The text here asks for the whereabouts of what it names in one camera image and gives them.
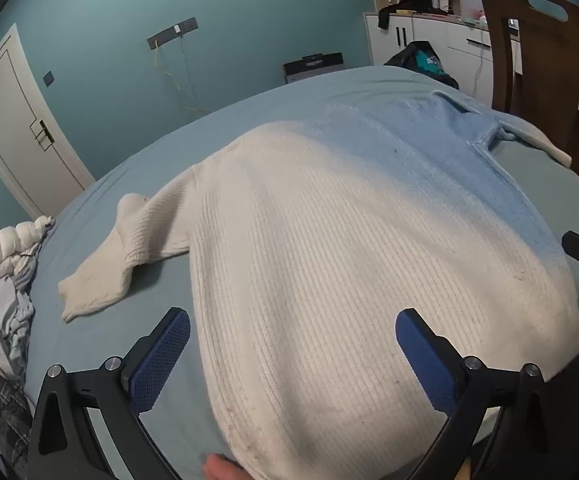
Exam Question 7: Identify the bed with blue sheet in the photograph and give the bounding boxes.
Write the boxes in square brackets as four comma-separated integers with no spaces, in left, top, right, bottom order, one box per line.
[19,65,579,480]

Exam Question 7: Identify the yellow cable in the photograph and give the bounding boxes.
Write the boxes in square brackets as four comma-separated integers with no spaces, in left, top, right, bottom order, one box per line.
[152,42,210,113]

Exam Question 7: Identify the white puffy quilt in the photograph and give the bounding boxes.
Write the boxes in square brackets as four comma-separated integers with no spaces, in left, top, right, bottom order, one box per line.
[0,215,57,301]

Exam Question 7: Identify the dark plaid cloth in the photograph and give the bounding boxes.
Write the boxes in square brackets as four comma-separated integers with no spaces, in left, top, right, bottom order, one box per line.
[0,375,32,480]

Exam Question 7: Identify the white and blue knit sweater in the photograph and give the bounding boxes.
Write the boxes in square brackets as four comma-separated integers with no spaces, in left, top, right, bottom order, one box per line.
[58,89,579,480]

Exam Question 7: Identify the dark teal bag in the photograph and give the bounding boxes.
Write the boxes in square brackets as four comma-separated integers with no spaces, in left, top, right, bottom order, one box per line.
[384,40,460,88]

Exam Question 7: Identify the white door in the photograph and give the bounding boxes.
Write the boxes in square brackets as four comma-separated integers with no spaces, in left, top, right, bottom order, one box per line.
[0,22,95,221]

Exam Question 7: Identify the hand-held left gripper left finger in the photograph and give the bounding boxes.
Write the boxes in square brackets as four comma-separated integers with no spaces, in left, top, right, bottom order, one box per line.
[29,306,192,480]

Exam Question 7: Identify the white sideboard cabinet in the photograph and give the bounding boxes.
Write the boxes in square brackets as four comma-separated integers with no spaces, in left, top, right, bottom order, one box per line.
[363,10,579,121]

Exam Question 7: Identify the brown wooden chair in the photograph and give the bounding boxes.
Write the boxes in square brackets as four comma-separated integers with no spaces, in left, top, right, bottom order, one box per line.
[478,0,579,186]

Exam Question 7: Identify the grey wall socket panel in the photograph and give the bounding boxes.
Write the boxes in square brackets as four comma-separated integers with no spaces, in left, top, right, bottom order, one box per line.
[148,17,200,51]

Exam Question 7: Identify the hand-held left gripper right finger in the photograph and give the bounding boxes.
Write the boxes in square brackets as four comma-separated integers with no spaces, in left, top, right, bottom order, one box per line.
[395,308,545,480]

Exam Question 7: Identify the black cardboard box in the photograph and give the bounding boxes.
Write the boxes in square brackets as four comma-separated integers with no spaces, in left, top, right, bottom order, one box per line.
[282,51,345,85]

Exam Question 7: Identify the black garment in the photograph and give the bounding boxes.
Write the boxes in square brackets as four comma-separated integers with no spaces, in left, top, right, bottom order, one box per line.
[377,0,450,31]

